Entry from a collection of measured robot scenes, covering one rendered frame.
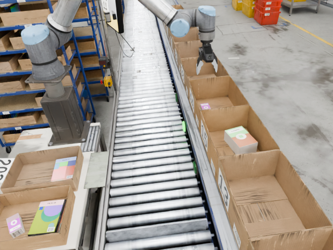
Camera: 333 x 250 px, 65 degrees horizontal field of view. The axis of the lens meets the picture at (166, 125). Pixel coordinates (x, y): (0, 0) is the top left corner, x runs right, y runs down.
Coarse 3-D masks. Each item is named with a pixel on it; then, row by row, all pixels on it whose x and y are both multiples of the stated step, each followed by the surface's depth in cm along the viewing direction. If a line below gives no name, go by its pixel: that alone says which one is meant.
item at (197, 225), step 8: (168, 224) 119; (176, 224) 120; (184, 224) 120; (192, 224) 121; (200, 224) 122; (112, 232) 118; (120, 232) 119; (128, 232) 120; (136, 232) 120; (144, 232) 121; (152, 232) 121; (160, 232) 122; (168, 232) 123; (176, 232) 123; (184, 232) 124; (112, 240) 122; (120, 240) 123; (128, 240) 123
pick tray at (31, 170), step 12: (24, 156) 162; (36, 156) 163; (48, 156) 165; (60, 156) 166; (72, 156) 167; (12, 168) 153; (24, 168) 163; (36, 168) 162; (48, 168) 161; (12, 180) 151; (24, 180) 154; (36, 180) 154; (48, 180) 153; (60, 180) 140; (72, 180) 141
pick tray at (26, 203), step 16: (16, 192) 136; (32, 192) 137; (48, 192) 139; (64, 192) 140; (0, 208) 137; (16, 208) 138; (32, 208) 138; (0, 224) 131; (64, 224) 122; (0, 240) 124; (16, 240) 114; (32, 240) 115; (48, 240) 117; (64, 240) 119
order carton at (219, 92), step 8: (192, 80) 181; (200, 80) 182; (208, 80) 182; (216, 80) 183; (224, 80) 184; (232, 80) 176; (192, 88) 184; (200, 88) 185; (208, 88) 186; (216, 88) 187; (224, 88) 187; (232, 88) 178; (200, 96) 189; (208, 96) 190; (216, 96) 190; (224, 96) 191; (232, 96) 180; (240, 96) 164; (216, 104) 183; (224, 104) 182; (232, 104) 181; (240, 104) 166; (248, 104) 152
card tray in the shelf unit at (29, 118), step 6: (18, 114) 294; (24, 114) 295; (30, 114) 293; (36, 114) 281; (0, 120) 272; (6, 120) 273; (12, 120) 274; (18, 120) 274; (24, 120) 275; (30, 120) 276; (36, 120) 280; (0, 126) 277; (6, 126) 278
